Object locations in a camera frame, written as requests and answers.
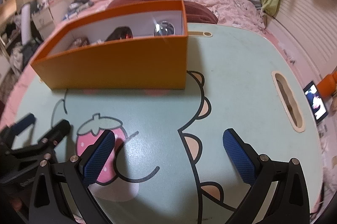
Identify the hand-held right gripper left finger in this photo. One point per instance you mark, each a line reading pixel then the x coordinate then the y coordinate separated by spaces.
pixel 100 158

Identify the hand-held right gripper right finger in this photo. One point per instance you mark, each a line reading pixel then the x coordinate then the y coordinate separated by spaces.
pixel 239 158

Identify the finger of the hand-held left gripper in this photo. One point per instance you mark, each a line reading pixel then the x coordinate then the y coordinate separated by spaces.
pixel 56 133
pixel 25 122

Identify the orange cardboard box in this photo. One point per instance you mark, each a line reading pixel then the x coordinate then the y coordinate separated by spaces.
pixel 118 65

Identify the black bag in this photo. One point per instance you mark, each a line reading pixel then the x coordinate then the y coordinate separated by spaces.
pixel 29 51

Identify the white rolled tube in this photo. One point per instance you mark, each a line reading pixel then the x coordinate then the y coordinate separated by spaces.
pixel 26 25

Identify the white drawer cabinet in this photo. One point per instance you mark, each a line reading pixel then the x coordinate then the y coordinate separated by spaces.
pixel 42 19

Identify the black pouch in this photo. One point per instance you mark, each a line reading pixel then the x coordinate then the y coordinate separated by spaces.
pixel 119 32

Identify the pile of folded clothes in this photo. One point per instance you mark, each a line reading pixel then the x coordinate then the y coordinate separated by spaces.
pixel 79 3

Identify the clear plastic sphere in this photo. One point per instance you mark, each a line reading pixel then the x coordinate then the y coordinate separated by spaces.
pixel 163 29

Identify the floral pink quilt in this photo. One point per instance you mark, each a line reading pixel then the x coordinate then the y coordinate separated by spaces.
pixel 231 13

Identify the white slatted panel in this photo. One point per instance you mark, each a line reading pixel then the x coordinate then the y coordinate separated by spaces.
pixel 302 15

